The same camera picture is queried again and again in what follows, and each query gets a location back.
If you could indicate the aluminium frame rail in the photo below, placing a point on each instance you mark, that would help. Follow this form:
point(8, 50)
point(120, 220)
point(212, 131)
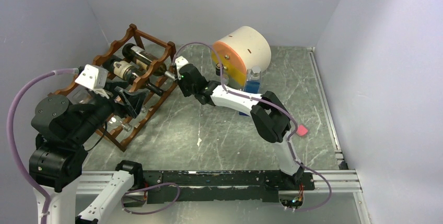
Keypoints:
point(336, 198)

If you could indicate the cream orange yellow cylinder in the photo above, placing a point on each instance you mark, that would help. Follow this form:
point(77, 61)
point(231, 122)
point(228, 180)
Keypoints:
point(241, 50)

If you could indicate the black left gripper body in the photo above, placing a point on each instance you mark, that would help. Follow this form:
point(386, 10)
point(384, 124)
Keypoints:
point(116, 104)

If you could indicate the dark green wine bottle front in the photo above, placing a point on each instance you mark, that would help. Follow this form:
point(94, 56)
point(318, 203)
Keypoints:
point(129, 73)

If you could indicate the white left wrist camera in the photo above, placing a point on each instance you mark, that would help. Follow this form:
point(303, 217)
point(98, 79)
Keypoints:
point(93, 78)

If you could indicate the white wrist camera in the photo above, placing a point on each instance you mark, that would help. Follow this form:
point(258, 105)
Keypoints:
point(180, 62)
point(93, 78)

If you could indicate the brown wooden wine rack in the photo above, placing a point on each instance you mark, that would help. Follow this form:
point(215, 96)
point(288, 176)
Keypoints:
point(133, 35)

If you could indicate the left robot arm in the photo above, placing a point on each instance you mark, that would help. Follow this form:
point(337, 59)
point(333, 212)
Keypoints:
point(56, 164)

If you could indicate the pink eraser block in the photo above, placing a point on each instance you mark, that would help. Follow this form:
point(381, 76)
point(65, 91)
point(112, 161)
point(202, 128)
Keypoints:
point(302, 130)

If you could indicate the blue bottle with silver cap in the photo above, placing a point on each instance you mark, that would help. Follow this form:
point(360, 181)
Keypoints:
point(253, 80)

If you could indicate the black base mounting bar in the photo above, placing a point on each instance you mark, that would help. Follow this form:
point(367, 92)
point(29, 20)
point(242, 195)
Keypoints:
point(224, 185)

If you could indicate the clear bottle with black cap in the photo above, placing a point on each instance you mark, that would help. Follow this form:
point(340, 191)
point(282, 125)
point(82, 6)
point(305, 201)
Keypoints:
point(221, 72)

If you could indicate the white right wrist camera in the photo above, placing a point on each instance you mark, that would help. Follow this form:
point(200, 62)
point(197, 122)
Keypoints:
point(180, 62)

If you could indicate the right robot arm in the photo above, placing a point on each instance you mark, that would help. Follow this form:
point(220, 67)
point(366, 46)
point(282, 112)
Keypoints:
point(270, 117)

